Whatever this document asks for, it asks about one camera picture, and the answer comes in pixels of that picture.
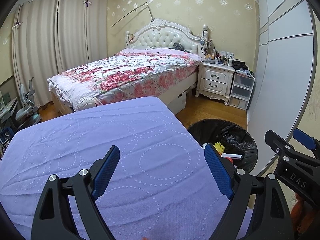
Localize grey desk chair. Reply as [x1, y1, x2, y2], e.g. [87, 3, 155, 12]
[15, 77, 42, 131]

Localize floral quilt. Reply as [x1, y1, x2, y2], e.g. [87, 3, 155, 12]
[47, 48, 202, 112]

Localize white nightstand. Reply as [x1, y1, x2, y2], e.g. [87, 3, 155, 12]
[195, 62, 235, 106]

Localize white wardrobe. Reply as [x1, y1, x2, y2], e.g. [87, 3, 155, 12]
[247, 0, 317, 175]

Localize yellow foam fruit net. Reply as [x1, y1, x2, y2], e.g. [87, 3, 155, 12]
[214, 142, 225, 155]

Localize white tufted headboard bed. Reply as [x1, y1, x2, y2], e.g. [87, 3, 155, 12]
[51, 18, 203, 115]

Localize black lined trash bin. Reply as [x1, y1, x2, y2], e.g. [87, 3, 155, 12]
[188, 119, 258, 172]

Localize beige curtains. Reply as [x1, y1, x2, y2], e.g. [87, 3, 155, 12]
[11, 0, 107, 106]

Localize clear plastic drawer unit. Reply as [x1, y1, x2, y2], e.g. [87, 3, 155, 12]
[228, 70, 255, 111]

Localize clutter on nightstand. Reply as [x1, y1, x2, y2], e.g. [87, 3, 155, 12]
[200, 24, 254, 76]

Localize purple quilted bed cover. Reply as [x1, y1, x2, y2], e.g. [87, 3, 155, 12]
[1, 97, 229, 239]

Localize white storage box under bed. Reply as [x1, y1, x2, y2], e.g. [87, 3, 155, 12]
[167, 91, 187, 115]

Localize white green cream tube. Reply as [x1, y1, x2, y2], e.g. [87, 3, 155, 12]
[221, 153, 243, 160]

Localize dark clothes on pillow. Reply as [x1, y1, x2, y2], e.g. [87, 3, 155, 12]
[173, 42, 184, 51]

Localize metal rod on wall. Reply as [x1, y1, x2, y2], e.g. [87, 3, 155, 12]
[109, 1, 156, 29]

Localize study desk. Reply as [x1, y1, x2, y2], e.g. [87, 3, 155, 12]
[1, 98, 18, 131]

